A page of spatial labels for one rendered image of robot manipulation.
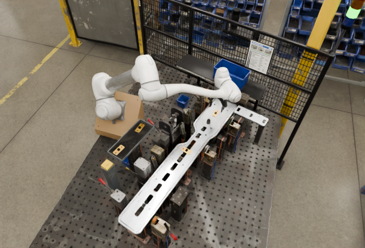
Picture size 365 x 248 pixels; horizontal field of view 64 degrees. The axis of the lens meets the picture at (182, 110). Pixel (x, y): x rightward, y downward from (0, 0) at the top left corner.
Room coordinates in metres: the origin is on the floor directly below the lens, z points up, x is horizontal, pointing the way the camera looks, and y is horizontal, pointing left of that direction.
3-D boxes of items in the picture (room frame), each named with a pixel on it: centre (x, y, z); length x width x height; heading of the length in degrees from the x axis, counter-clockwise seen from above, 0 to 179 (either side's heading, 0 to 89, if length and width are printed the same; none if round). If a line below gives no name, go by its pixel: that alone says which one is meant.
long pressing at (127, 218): (1.25, -0.03, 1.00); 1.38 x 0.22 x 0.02; 148
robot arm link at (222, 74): (1.66, -0.30, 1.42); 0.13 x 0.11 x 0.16; 26
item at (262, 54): (2.08, -0.67, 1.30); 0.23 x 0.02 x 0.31; 58
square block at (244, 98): (1.83, -0.54, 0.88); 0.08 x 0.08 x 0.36; 58
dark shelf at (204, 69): (2.14, -0.35, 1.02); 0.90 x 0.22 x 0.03; 58
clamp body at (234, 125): (1.51, -0.43, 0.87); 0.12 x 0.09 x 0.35; 58
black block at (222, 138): (1.41, -0.33, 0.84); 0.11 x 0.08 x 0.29; 58
